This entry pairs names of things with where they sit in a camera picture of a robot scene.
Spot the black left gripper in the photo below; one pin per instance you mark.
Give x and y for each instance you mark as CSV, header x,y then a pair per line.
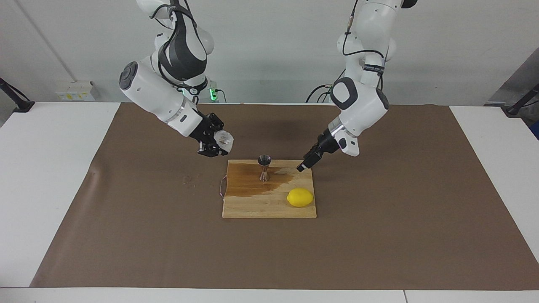
x,y
326,143

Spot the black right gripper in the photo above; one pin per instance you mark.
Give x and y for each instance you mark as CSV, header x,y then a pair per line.
x,y
204,130

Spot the clear plastic cup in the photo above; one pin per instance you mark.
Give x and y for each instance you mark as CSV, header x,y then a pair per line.
x,y
224,141

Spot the steel double jigger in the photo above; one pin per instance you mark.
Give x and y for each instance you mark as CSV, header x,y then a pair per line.
x,y
264,160

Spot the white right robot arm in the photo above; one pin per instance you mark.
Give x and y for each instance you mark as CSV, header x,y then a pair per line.
x,y
151,90

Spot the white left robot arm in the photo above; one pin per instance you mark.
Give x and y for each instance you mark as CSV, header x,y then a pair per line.
x,y
362,105

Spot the yellow lemon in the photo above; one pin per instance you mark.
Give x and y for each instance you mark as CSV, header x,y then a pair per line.
x,y
300,198

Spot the wooden cutting board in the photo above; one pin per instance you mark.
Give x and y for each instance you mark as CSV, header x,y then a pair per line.
x,y
261,206

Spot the brown paper table mat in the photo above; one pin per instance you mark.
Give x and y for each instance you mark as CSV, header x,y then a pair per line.
x,y
126,235

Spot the black clamp stand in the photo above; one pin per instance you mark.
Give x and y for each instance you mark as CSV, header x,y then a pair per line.
x,y
513,110
23,105

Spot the blue object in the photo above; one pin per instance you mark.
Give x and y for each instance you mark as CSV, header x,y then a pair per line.
x,y
536,130

